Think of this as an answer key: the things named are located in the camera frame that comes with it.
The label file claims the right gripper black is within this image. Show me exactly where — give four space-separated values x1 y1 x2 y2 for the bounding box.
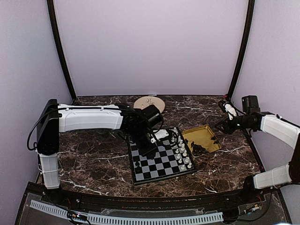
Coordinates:
215 114 253 135

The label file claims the white chess pieces row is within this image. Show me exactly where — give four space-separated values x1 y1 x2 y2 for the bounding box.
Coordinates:
168 136 193 172

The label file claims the black frame post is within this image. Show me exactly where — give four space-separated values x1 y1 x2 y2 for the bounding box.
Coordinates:
226 0 255 99
46 0 77 101

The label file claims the black front rail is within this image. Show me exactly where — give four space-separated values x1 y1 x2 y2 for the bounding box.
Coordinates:
38 188 266 211

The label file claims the grey slotted cable duct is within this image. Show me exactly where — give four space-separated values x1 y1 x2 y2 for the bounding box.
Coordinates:
30 200 224 225

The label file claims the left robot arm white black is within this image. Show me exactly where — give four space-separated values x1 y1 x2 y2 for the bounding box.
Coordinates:
27 99 168 204

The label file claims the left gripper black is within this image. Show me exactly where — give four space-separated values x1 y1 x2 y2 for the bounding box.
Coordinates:
128 127 159 158

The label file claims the pile of black chess pieces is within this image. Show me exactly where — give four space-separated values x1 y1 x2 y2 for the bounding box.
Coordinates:
184 135 222 157

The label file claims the right black frame post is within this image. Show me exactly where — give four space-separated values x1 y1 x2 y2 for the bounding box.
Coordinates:
226 0 255 99

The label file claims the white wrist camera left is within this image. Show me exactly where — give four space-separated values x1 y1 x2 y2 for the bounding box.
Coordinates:
150 129 169 143

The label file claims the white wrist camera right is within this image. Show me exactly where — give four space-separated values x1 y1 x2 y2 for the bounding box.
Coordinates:
218 100 237 120

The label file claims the left black frame post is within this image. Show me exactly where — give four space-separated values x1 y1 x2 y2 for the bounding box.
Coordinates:
46 0 77 101

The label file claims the black white chess board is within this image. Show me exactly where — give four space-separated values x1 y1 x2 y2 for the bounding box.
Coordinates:
127 127 197 185

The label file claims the gold metal tray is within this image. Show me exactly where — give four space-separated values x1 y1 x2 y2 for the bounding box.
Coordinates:
182 125 222 158

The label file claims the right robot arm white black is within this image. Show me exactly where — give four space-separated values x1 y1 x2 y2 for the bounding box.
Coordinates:
215 95 300 203

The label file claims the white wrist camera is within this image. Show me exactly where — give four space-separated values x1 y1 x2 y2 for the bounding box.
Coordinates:
150 129 169 143
218 100 237 120

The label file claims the beige floral ceramic plate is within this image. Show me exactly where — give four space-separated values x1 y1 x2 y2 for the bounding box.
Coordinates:
134 96 165 113

